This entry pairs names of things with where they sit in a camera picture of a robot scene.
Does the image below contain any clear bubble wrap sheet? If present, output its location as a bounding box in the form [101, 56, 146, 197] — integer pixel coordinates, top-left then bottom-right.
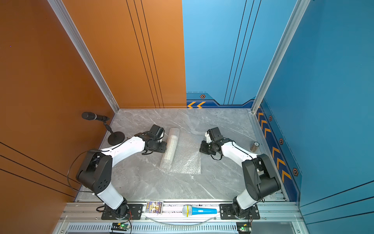
[159, 128, 203, 174]

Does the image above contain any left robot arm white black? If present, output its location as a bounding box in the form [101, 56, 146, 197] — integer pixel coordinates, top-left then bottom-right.
[76, 124, 167, 219]

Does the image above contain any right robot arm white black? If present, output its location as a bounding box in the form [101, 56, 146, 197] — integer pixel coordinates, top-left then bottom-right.
[200, 127, 281, 219]

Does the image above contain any black microphone on stand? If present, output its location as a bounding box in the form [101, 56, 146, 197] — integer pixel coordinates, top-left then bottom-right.
[81, 112, 125, 146]

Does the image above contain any brown cylindrical can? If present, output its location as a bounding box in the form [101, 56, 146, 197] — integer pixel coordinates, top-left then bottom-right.
[250, 141, 260, 153]

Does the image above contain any colourful card box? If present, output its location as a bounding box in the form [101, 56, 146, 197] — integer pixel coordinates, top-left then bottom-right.
[144, 201, 164, 215]

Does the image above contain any blue toy microphone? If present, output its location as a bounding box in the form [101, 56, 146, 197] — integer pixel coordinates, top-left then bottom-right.
[182, 205, 217, 217]

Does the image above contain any right green circuit board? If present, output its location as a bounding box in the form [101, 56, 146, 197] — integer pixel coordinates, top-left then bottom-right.
[236, 222, 252, 234]

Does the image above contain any green circuit board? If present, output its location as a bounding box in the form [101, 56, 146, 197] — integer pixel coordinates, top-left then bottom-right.
[236, 222, 252, 234]
[111, 222, 131, 233]

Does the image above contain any left green circuit board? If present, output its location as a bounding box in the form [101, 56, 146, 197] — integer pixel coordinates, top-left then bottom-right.
[111, 222, 131, 233]

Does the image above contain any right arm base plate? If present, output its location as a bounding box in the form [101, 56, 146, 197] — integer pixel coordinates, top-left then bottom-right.
[219, 203, 260, 220]

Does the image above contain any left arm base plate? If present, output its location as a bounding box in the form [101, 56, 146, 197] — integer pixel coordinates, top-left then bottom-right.
[101, 204, 144, 220]

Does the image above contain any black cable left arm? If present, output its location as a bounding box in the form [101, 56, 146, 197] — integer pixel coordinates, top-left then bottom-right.
[66, 150, 100, 194]

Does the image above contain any aluminium front rail frame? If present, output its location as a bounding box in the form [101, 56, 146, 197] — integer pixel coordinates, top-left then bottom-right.
[53, 199, 309, 234]

